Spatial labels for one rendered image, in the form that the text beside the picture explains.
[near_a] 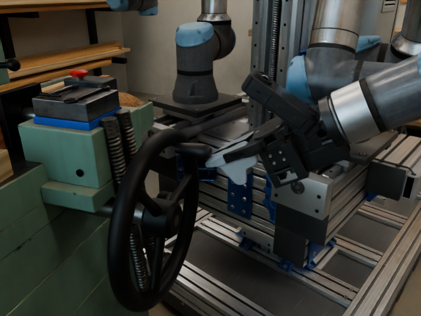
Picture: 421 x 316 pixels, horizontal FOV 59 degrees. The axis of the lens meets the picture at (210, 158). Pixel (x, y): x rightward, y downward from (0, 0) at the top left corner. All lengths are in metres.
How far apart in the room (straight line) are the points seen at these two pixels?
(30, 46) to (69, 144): 3.19
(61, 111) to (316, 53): 0.39
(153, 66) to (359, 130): 4.06
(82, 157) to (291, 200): 0.49
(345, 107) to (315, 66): 0.13
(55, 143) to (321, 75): 0.41
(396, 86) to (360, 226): 1.31
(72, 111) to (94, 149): 0.06
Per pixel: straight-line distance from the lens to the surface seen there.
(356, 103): 0.49
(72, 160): 0.59
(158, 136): 0.54
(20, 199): 0.61
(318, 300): 1.36
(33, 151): 0.63
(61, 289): 0.74
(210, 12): 1.28
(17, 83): 3.04
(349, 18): 0.63
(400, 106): 0.49
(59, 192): 0.61
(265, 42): 1.11
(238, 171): 0.56
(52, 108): 0.59
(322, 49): 0.61
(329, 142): 0.53
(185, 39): 1.15
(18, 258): 0.64
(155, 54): 4.43
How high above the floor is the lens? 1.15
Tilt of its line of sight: 25 degrees down
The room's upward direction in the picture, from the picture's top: straight up
